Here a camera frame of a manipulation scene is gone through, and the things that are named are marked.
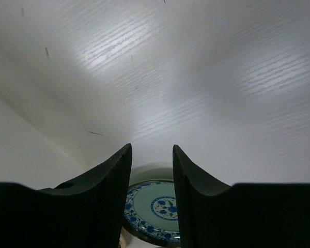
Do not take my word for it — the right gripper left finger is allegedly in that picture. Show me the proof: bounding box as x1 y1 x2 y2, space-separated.
0 144 132 247

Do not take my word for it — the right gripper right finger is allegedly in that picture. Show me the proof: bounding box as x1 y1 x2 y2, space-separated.
173 145 310 247

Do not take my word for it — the cream patterned plate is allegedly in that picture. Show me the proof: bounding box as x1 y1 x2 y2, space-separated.
118 233 128 248

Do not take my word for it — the blue patterned plate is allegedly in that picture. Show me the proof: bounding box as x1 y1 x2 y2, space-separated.
123 180 181 247

